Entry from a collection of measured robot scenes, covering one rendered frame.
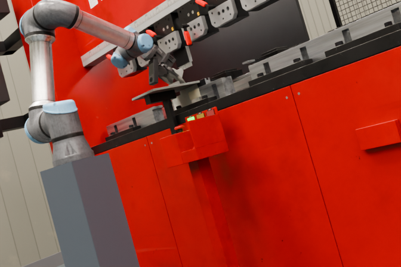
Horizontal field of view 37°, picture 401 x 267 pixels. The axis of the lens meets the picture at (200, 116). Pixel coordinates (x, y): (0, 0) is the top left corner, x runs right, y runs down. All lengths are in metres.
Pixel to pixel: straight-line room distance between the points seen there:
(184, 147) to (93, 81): 1.32
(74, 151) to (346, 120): 0.93
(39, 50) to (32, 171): 3.70
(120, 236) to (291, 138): 0.71
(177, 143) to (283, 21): 1.01
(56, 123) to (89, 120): 1.29
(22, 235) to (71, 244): 3.67
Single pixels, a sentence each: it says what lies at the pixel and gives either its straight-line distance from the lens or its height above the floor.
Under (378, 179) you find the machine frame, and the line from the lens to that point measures 1.99.
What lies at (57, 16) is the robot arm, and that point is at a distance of 2.30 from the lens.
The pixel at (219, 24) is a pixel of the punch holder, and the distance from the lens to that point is 2.51.
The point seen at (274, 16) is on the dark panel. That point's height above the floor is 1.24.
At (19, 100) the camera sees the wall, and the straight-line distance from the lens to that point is 6.09.
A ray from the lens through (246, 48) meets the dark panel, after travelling 3.18.
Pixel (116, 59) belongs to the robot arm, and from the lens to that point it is 2.54.
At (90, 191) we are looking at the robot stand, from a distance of 2.09.
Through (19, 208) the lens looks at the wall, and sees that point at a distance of 5.83.
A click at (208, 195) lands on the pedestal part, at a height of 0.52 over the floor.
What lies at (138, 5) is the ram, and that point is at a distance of 2.97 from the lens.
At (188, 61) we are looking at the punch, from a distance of 2.75.
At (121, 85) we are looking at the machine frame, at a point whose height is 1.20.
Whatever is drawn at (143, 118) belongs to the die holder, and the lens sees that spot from 3.08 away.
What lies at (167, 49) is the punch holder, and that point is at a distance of 2.80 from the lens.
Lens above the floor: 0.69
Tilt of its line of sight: 3 degrees up
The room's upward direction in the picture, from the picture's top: 16 degrees counter-clockwise
